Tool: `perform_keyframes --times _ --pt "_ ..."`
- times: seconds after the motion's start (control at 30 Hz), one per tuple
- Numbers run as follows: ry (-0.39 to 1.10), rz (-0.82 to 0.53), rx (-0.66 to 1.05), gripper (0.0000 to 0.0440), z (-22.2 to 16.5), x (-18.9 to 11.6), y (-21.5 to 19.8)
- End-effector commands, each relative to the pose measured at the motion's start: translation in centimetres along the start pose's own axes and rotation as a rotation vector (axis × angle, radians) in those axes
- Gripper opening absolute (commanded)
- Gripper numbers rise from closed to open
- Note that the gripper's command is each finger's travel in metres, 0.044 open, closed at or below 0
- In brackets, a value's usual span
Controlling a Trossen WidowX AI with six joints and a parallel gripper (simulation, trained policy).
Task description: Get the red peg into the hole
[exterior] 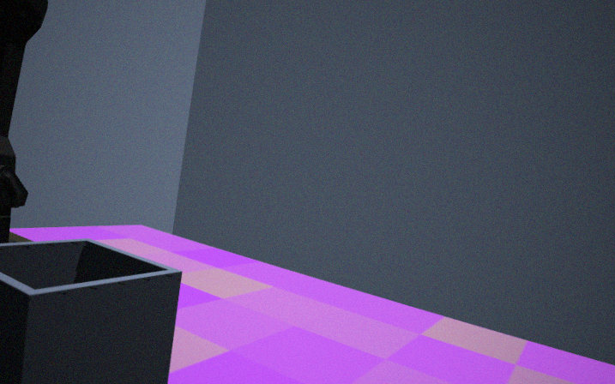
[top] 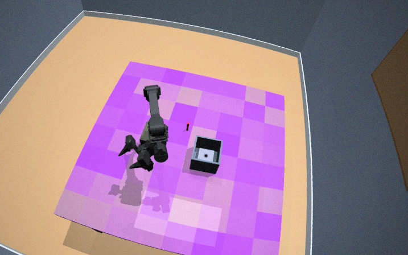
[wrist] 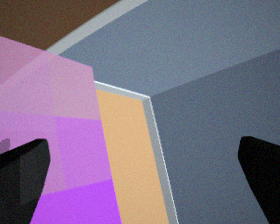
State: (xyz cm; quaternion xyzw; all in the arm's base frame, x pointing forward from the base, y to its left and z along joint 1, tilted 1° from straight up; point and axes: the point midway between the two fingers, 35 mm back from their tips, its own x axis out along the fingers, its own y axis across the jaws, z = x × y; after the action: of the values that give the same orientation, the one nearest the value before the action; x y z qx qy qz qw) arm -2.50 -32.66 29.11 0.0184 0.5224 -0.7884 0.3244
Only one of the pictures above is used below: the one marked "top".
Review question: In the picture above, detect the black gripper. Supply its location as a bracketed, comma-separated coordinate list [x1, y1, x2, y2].
[118, 135, 154, 171]

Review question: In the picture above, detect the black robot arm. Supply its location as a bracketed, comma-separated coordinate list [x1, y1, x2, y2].
[137, 85, 169, 168]

